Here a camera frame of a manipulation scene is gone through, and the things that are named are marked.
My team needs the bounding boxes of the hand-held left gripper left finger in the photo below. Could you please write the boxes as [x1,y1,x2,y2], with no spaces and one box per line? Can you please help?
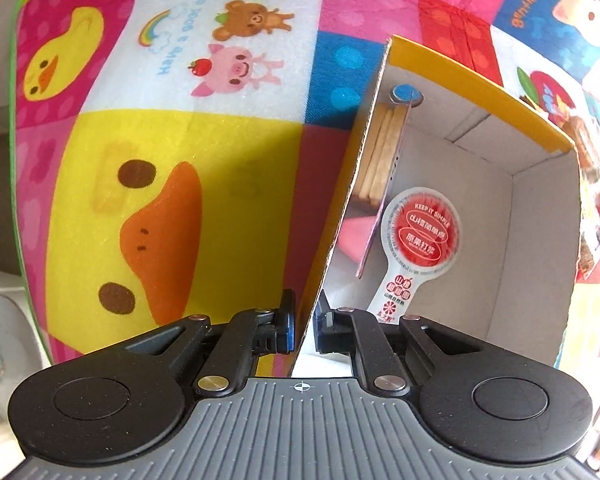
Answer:
[125,288,297,395]

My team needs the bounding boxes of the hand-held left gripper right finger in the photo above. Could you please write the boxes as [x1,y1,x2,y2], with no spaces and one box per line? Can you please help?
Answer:
[314,293,481,392]

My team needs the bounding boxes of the red round label snack packet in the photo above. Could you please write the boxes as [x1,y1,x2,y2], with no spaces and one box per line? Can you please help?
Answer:
[367,186,464,327]

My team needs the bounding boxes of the clear cracker packet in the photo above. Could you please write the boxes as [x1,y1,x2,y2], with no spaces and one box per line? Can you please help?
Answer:
[355,101,417,281]

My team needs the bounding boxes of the yellow cardboard box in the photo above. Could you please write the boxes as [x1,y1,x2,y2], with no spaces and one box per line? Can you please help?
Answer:
[289,35,582,380]

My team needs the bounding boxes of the colourful printed play mat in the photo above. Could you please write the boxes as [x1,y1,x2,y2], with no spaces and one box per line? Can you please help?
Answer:
[7,0,600,401]

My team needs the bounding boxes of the blue round lid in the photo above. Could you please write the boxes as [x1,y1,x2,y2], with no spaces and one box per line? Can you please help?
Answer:
[389,83,424,109]

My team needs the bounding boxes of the brown patterned snack packet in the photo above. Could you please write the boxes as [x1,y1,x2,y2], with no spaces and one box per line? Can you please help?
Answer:
[555,95,600,283]

